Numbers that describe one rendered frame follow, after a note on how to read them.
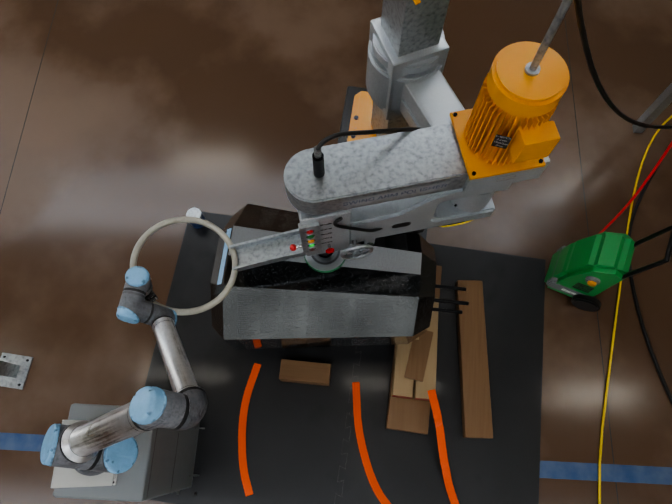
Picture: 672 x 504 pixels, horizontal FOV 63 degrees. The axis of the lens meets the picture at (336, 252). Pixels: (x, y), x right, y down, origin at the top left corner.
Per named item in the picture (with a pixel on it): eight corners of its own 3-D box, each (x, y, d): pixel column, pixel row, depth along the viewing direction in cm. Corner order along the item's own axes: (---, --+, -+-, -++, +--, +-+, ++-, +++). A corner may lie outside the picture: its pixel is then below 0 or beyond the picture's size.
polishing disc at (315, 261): (314, 277, 274) (313, 277, 273) (297, 241, 280) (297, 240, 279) (352, 261, 276) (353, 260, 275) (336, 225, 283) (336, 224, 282)
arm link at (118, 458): (116, 474, 229) (136, 476, 217) (76, 469, 218) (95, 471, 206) (125, 435, 235) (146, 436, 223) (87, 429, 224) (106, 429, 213)
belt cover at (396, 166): (516, 127, 222) (529, 103, 206) (535, 182, 214) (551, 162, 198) (282, 170, 217) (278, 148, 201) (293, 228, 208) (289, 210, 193)
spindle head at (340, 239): (373, 201, 260) (379, 154, 217) (383, 244, 252) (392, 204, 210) (298, 215, 257) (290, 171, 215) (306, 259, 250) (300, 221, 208)
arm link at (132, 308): (147, 324, 219) (155, 295, 224) (121, 316, 211) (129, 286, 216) (136, 326, 225) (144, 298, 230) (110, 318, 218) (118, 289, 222)
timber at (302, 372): (280, 381, 336) (278, 379, 325) (283, 361, 340) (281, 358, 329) (329, 386, 335) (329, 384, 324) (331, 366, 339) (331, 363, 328)
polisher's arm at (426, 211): (474, 187, 266) (502, 133, 219) (487, 231, 258) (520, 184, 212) (325, 215, 261) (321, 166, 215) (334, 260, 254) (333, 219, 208)
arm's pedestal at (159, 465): (199, 497, 316) (151, 515, 236) (113, 492, 318) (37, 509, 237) (210, 408, 333) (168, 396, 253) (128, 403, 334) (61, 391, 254)
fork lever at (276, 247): (369, 207, 262) (368, 203, 257) (378, 245, 256) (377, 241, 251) (231, 241, 267) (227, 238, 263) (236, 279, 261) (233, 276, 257)
